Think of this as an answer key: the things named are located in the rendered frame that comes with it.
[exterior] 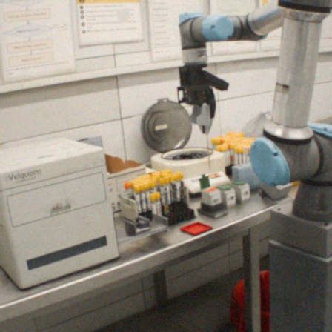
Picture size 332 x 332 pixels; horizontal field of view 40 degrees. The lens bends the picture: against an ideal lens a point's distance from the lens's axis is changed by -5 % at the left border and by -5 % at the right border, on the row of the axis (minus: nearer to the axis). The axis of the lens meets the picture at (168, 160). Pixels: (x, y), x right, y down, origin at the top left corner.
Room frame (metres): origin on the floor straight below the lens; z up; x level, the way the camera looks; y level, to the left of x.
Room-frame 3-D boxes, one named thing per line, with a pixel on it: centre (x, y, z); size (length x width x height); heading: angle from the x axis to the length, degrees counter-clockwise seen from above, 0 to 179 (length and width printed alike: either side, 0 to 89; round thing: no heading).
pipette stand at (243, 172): (1.59, -0.27, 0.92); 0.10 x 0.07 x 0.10; 116
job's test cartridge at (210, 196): (1.41, -0.12, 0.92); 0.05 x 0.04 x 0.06; 34
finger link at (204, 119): (1.38, -0.12, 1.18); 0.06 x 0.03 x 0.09; 126
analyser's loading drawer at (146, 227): (1.21, 0.12, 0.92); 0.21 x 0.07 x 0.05; 124
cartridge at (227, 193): (1.46, -0.17, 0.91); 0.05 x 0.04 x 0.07; 34
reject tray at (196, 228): (1.29, -0.06, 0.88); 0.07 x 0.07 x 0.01; 34
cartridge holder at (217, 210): (1.41, -0.12, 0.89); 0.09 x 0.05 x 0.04; 34
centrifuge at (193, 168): (1.74, -0.08, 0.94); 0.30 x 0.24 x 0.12; 25
